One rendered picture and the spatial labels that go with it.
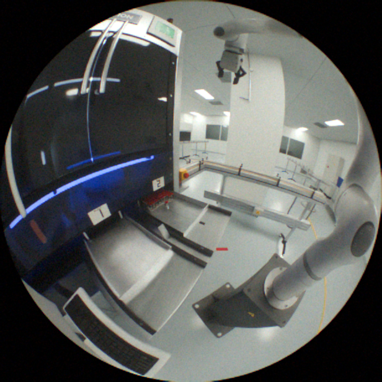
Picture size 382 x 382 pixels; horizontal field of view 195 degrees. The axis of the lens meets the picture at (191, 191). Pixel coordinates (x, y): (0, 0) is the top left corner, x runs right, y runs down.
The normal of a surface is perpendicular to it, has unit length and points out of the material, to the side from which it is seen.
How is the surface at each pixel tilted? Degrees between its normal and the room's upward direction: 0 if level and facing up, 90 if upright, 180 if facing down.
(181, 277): 0
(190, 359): 0
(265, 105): 90
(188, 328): 0
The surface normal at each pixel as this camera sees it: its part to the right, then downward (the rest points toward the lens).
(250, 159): -0.52, 0.39
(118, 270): 0.04, -0.88
